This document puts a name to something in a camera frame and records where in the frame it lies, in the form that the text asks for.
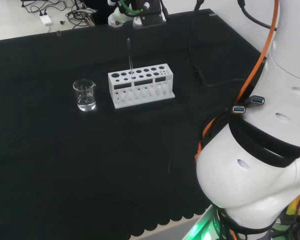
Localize coiled black cable bundle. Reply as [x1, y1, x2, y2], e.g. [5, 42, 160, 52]
[65, 9, 91, 30]

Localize thick black cable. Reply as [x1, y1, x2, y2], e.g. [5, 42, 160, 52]
[236, 0, 279, 32]

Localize orange cable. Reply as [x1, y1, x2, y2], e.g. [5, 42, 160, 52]
[194, 0, 281, 161]

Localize blue USB plug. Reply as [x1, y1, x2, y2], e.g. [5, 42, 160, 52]
[249, 95, 266, 105]
[232, 105, 247, 115]

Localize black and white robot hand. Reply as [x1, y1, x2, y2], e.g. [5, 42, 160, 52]
[107, 0, 171, 30]

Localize clear glass beaker with water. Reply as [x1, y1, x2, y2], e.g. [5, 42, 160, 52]
[72, 78, 98, 112]

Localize white test tube rack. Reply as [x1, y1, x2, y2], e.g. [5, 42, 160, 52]
[107, 63, 176, 110]

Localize thin black cable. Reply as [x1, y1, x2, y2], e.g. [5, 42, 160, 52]
[186, 24, 249, 88]

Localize clear glass rod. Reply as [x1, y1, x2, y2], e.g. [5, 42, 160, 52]
[126, 37, 135, 79]

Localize white power adapter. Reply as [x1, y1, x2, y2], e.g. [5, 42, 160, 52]
[38, 15, 54, 27]

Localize black power cables with plugs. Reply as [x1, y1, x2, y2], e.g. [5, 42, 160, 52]
[20, 0, 75, 16]

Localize yellow stop button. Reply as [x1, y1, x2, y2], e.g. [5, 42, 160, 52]
[285, 188, 300, 226]

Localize black bench cloth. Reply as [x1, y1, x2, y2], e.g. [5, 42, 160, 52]
[0, 8, 269, 240]

